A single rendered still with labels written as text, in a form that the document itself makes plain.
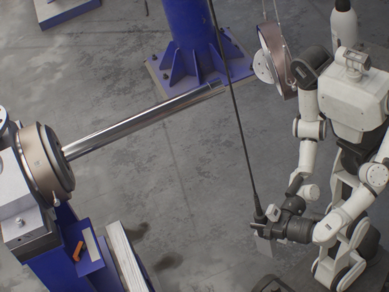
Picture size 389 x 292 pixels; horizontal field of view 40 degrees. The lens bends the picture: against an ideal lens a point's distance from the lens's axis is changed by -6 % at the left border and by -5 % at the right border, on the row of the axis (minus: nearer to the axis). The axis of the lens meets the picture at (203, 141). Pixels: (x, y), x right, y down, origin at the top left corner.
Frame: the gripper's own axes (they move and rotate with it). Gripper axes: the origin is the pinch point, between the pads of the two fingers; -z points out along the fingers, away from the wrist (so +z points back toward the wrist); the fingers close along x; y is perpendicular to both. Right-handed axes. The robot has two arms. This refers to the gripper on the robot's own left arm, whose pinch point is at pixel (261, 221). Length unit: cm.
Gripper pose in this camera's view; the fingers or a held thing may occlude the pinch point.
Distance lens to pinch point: 191.7
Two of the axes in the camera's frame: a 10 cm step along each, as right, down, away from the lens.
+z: 8.9, 1.6, -4.3
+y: -2.1, -6.9, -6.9
